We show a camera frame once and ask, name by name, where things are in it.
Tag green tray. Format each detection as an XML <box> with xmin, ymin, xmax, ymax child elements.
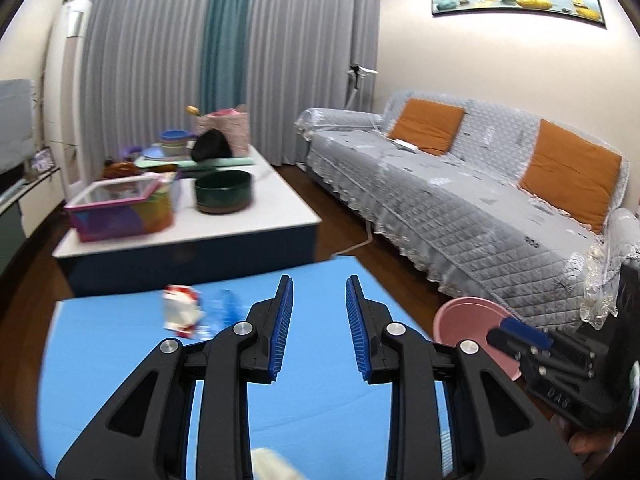
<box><xmin>136</xmin><ymin>156</ymin><xmax>257</xmax><ymax>169</ymax></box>

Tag white floor stand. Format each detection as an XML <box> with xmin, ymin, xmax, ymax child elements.
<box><xmin>345</xmin><ymin>62</ymin><xmax>378</xmax><ymax>111</ymax></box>

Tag white floor cable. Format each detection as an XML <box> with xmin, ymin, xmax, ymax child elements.
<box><xmin>330</xmin><ymin>222</ymin><xmax>376</xmax><ymax>260</ymax></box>

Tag blue plastic bag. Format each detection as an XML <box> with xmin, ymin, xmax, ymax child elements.
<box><xmin>197</xmin><ymin>289</ymin><xmax>248</xmax><ymax>341</ymax></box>

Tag orange cushion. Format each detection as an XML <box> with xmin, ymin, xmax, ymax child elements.
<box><xmin>387</xmin><ymin>97</ymin><xmax>467</xmax><ymax>157</ymax></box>
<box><xmin>519</xmin><ymin>119</ymin><xmax>623</xmax><ymax>235</ymax></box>

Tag black rounded item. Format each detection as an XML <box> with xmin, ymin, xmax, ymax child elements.
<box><xmin>192</xmin><ymin>129</ymin><xmax>233</xmax><ymax>163</ymax></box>

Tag white standing air conditioner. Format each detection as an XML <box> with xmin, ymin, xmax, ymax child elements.
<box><xmin>42</xmin><ymin>0</ymin><xmax>93</xmax><ymax>201</ymax></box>

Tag brown lumpy object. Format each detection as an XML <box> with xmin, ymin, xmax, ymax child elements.
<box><xmin>102</xmin><ymin>160</ymin><xmax>178</xmax><ymax>180</ymax></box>

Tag teal curtain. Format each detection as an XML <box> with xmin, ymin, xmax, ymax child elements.
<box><xmin>200</xmin><ymin>0</ymin><xmax>258</xmax><ymax>111</ymax></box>

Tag dark green bowl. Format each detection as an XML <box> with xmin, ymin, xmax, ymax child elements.
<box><xmin>194</xmin><ymin>170</ymin><xmax>254</xmax><ymax>215</ymax></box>

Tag grey curtain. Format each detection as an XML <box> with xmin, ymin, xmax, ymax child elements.
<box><xmin>240</xmin><ymin>0</ymin><xmax>383</xmax><ymax>167</ymax></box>
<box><xmin>80</xmin><ymin>0</ymin><xmax>221</xmax><ymax>161</ymax></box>

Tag pink plastic basin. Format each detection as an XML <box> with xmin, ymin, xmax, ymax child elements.
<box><xmin>433</xmin><ymin>297</ymin><xmax>523</xmax><ymax>382</ymax></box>

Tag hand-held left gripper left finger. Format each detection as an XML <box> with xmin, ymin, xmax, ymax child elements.
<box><xmin>55</xmin><ymin>275</ymin><xmax>295</xmax><ymax>480</ymax></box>

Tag stack of pastel bowls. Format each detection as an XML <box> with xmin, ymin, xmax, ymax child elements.
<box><xmin>141</xmin><ymin>130</ymin><xmax>198</xmax><ymax>160</ymax></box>

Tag grey covered sofa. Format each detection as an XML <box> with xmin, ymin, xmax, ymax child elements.
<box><xmin>294</xmin><ymin>90</ymin><xmax>640</xmax><ymax>331</ymax></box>

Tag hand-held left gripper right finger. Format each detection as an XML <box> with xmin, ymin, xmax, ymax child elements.
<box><xmin>345</xmin><ymin>275</ymin><xmax>585</xmax><ymax>480</ymax></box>

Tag pink lace basket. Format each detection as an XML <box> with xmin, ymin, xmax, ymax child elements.
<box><xmin>196</xmin><ymin>105</ymin><xmax>251</xmax><ymax>158</ymax></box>

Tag colourful storage box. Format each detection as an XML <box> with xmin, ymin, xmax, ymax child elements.
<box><xmin>64</xmin><ymin>172</ymin><xmax>182</xmax><ymax>243</ymax></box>

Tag red white small carton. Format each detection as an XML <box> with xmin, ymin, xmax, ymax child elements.
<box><xmin>162</xmin><ymin>284</ymin><xmax>207</xmax><ymax>338</ymax></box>

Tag person's right hand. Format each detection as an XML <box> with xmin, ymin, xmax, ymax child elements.
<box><xmin>550</xmin><ymin>412</ymin><xmax>626</xmax><ymax>458</ymax></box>

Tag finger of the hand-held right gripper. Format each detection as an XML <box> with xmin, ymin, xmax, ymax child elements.
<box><xmin>486</xmin><ymin>317</ymin><xmax>598</xmax><ymax>381</ymax></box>

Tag white crumpled paper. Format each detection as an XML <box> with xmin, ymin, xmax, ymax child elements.
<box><xmin>250</xmin><ymin>447</ymin><xmax>307</xmax><ymax>480</ymax></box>

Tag blue mat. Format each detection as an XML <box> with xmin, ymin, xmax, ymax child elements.
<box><xmin>39</xmin><ymin>255</ymin><xmax>451</xmax><ymax>480</ymax></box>

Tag grey television dust cover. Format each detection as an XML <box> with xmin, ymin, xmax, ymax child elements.
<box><xmin>0</xmin><ymin>79</ymin><xmax>37</xmax><ymax>176</ymax></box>

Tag television cabinet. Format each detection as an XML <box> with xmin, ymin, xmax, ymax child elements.
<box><xmin>0</xmin><ymin>165</ymin><xmax>66</xmax><ymax>276</ymax></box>

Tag low coffee table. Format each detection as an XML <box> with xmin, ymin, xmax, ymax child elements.
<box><xmin>52</xmin><ymin>144</ymin><xmax>322</xmax><ymax>297</ymax></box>

